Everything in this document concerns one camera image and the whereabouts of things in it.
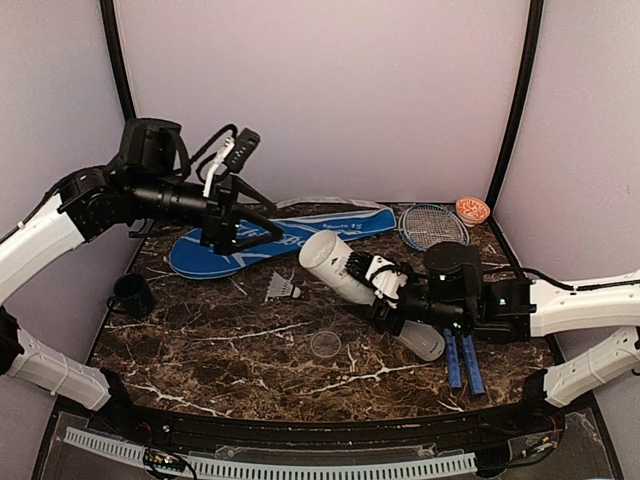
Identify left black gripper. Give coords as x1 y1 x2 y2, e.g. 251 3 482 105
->
133 172 289 260

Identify clear tube lid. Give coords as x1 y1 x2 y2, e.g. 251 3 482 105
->
310 331 342 359

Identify white shuttlecock tube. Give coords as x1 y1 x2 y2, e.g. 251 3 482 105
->
298 230 446 362

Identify white feather shuttlecock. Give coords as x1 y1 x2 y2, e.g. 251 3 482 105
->
265 272 301 301

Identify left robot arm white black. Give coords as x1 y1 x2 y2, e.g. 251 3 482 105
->
1 118 283 436

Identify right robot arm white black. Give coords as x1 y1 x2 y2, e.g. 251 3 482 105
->
346 242 639 434

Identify blue badminton racket left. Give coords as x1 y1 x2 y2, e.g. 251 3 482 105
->
399 204 469 389

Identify blue badminton racket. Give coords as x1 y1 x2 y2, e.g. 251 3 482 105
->
399 204 486 396
399 204 469 389

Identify blue badminton racket right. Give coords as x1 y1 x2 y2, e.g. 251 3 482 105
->
399 204 486 396

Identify blue racket bag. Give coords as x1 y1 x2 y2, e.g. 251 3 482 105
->
168 197 396 280

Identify black cup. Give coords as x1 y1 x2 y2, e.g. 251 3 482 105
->
106 273 156 319

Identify orange patterned small bowl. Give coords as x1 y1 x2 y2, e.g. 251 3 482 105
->
455 197 491 227

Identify small circuit board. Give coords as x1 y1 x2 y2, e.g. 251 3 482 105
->
142 448 185 474

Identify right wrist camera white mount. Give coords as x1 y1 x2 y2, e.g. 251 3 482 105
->
346 252 416 304

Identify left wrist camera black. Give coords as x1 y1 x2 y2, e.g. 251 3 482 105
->
224 128 261 174

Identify white slotted cable duct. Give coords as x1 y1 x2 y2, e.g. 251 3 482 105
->
63 427 477 479

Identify black front table rail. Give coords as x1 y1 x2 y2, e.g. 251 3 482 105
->
90 403 565 451

